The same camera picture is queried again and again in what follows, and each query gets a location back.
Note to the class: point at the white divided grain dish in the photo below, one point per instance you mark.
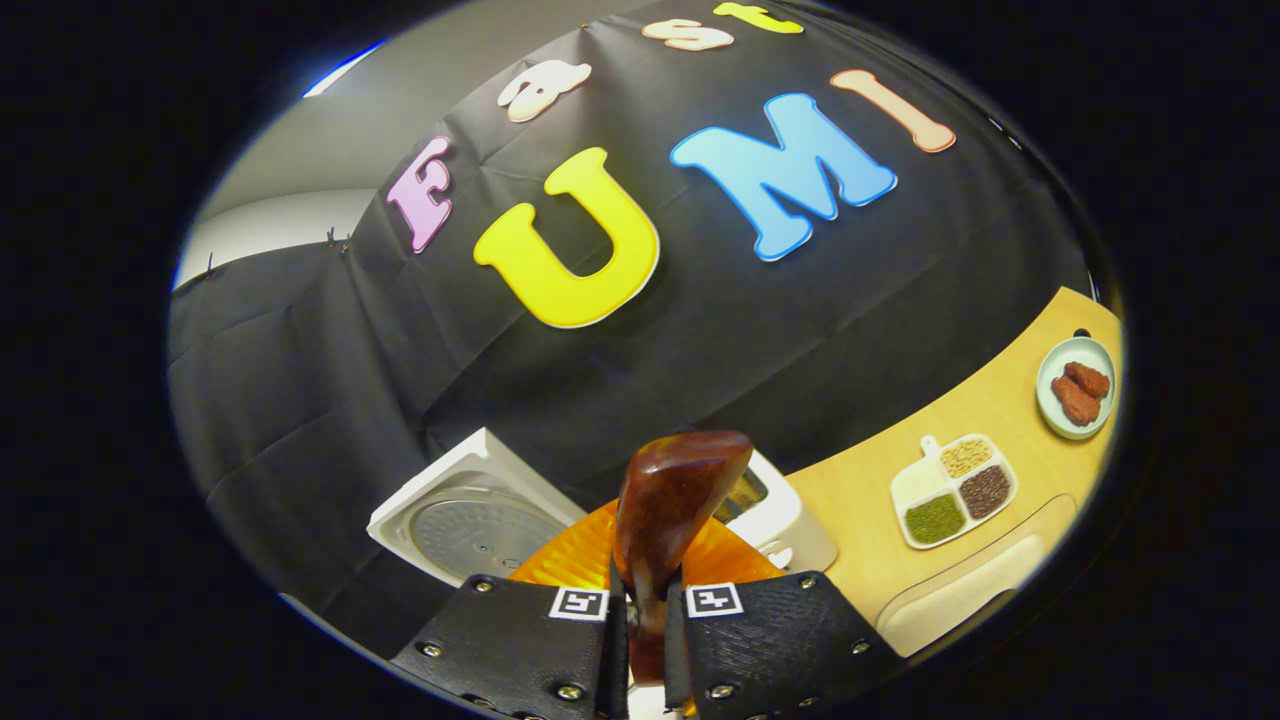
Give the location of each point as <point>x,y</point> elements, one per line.
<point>950,495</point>

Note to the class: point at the red-brown meat piece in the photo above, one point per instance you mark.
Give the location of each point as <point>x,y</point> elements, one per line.
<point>1088,380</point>
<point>1075,402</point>

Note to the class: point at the pale green plate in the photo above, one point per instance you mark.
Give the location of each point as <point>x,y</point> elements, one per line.
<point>1048,410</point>

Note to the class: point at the white rice cooker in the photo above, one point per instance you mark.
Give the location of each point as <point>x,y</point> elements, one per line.
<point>470,520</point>

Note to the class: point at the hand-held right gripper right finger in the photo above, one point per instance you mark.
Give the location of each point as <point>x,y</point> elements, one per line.
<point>770,640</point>

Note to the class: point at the brown wooden spoon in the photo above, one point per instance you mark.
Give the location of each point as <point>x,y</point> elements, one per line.
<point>670,500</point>

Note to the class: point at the cream rectangular box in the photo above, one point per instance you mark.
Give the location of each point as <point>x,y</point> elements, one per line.
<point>960,600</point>

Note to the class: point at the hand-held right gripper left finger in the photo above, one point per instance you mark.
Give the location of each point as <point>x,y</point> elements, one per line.
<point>520,640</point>

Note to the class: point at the brown bread slice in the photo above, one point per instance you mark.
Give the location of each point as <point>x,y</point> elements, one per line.
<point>745,495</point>

